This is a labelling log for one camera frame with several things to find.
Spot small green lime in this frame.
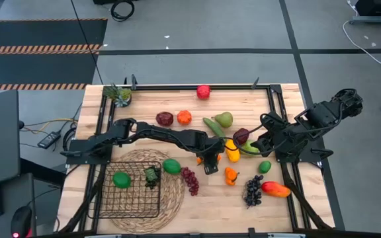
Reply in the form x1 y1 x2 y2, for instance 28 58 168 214
258 160 273 175

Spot black grape bunch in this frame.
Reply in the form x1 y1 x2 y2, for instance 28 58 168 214
242 174 265 209

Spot yellow cable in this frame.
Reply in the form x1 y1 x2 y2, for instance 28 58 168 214
21 118 79 135

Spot red orange mango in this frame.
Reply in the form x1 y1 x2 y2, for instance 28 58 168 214
261 180 292 198

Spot orange tangerine bunch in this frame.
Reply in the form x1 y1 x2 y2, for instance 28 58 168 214
224 167 240 187

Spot black hazard striped floor mat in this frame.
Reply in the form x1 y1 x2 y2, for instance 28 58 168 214
0 18 108 91

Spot orange bell pepper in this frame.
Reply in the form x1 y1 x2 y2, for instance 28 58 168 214
177 109 193 126

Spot black wire basket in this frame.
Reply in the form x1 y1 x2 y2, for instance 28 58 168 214
87 161 163 219

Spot yellow mango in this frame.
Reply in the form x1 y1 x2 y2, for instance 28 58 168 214
225 138 241 163

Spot round woven placemat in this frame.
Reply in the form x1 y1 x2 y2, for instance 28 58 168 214
109 147 186 234

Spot dark red bell pepper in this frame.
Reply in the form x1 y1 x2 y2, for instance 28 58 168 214
155 111 175 128

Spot coiled black cable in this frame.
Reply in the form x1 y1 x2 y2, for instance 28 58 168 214
110 0 136 22

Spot green pear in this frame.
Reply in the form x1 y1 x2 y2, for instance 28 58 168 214
211 111 234 129

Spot white floor cable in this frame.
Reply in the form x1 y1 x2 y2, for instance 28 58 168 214
341 0 381 66

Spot black power adapter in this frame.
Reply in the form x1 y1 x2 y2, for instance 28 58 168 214
37 131 62 150

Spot potted succulent plant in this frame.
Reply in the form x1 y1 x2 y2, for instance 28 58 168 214
103 83 133 108

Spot tangerine bunch with leaves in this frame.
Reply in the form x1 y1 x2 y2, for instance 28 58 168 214
196 153 223 166

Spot red grape bunch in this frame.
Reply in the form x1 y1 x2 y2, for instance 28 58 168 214
181 167 200 197

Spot dark green leafy vegetable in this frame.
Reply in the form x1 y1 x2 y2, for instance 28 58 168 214
144 165 161 190

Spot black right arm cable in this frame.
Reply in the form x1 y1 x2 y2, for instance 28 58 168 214
232 124 279 156

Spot black computer mouse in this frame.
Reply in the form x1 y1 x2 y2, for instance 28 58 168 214
11 206 33 238

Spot gray table frame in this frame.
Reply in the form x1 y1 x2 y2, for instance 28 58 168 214
349 0 381 24

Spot green cucumber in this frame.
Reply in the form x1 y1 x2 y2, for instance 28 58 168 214
202 117 227 139

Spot bright red apple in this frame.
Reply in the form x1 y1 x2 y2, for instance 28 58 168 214
196 84 212 100

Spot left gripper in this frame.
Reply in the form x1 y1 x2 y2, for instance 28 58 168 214
195 137 226 175

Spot green mango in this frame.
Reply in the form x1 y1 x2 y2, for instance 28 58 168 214
239 139 261 156

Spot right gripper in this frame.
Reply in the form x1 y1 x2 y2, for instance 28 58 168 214
250 130 286 155

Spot large green lime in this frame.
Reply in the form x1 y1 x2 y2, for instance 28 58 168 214
112 171 132 190
162 158 182 175

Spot thin black cable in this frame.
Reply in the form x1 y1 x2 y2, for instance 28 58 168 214
69 0 105 85

